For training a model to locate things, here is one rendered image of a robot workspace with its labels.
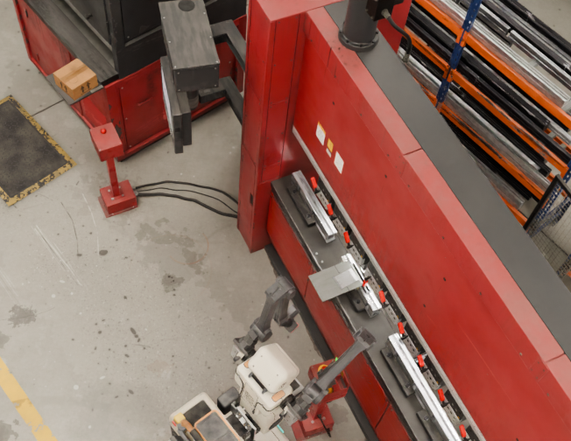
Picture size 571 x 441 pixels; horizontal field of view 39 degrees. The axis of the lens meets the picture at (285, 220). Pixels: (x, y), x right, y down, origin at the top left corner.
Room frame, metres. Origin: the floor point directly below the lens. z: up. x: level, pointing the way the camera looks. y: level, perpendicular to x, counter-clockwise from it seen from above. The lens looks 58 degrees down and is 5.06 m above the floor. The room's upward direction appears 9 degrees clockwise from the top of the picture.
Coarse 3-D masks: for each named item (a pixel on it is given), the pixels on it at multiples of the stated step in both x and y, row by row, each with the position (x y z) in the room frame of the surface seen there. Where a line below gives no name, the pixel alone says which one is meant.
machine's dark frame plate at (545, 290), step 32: (384, 64) 2.68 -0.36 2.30; (416, 96) 2.51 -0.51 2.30; (416, 128) 2.33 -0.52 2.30; (448, 128) 2.35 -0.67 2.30; (448, 160) 2.17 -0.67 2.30; (480, 192) 2.02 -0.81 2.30; (480, 224) 1.86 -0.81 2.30; (512, 224) 1.89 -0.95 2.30; (512, 256) 1.73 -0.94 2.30; (544, 288) 1.60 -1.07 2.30; (544, 320) 1.46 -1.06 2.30
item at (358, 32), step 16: (352, 0) 2.79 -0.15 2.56; (368, 0) 2.75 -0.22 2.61; (384, 0) 2.71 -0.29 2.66; (400, 0) 2.78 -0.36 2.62; (352, 16) 2.78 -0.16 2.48; (368, 16) 2.76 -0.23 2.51; (384, 16) 2.68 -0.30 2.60; (352, 32) 2.77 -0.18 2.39; (368, 32) 2.77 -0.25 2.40; (400, 32) 2.67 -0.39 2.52; (352, 48) 2.74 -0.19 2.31; (368, 48) 2.75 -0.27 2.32
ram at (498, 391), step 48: (336, 96) 2.66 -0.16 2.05; (336, 144) 2.59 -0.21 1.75; (336, 192) 2.51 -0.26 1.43; (384, 192) 2.22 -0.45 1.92; (384, 240) 2.13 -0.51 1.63; (432, 240) 1.90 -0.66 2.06; (432, 288) 1.80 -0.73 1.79; (432, 336) 1.70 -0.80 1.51; (480, 336) 1.52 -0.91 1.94; (480, 384) 1.41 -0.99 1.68; (528, 384) 1.28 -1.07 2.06; (528, 432) 1.17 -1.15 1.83
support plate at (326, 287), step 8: (336, 264) 2.30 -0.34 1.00; (344, 264) 2.31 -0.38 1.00; (320, 272) 2.23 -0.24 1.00; (328, 272) 2.24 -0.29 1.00; (336, 272) 2.25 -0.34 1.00; (312, 280) 2.18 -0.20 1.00; (320, 280) 2.18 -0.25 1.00; (328, 280) 2.19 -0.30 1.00; (320, 288) 2.13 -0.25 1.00; (328, 288) 2.14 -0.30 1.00; (336, 288) 2.15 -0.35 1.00; (344, 288) 2.16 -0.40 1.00; (352, 288) 2.16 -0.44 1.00; (320, 296) 2.08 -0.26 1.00; (328, 296) 2.09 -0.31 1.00; (336, 296) 2.10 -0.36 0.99
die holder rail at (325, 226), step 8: (296, 176) 2.91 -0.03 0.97; (296, 184) 2.88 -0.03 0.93; (304, 184) 2.86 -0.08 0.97; (304, 192) 2.79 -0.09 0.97; (312, 192) 2.80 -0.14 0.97; (304, 200) 2.78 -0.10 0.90; (312, 200) 2.74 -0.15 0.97; (312, 208) 2.69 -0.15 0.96; (320, 208) 2.69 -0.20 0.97; (320, 216) 2.64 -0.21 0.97; (320, 224) 2.61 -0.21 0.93; (328, 224) 2.59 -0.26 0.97; (328, 232) 2.53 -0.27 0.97; (336, 232) 2.54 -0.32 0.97; (328, 240) 2.53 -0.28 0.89
